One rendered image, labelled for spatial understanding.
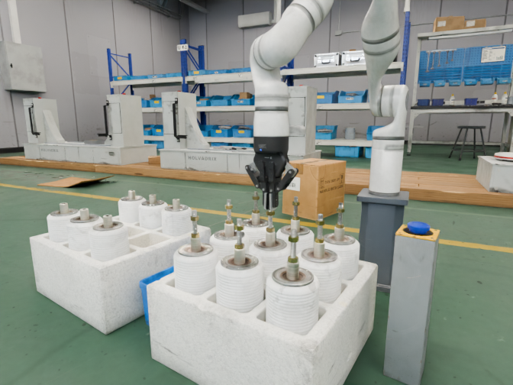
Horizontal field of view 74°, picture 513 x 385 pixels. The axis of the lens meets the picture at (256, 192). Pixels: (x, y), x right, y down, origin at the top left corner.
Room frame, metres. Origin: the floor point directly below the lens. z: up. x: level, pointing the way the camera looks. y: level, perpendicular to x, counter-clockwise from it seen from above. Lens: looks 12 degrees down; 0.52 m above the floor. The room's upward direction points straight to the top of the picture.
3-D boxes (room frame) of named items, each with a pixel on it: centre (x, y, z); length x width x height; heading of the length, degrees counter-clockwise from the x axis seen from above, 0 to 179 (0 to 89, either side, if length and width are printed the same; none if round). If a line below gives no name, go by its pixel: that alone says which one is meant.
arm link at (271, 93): (0.74, -0.03, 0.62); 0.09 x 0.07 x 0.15; 23
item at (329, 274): (0.66, -0.13, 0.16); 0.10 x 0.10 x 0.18
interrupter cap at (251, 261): (0.63, 0.03, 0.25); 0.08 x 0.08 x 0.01
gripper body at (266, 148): (0.73, -0.03, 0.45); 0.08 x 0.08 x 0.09
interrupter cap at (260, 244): (0.73, -0.03, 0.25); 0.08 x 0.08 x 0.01
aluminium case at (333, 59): (5.47, -1.12, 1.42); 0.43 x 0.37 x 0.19; 152
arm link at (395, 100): (1.05, -0.41, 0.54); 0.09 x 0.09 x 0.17; 59
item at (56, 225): (1.00, 0.59, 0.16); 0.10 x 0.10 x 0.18
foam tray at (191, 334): (0.73, -0.03, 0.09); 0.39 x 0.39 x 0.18; 57
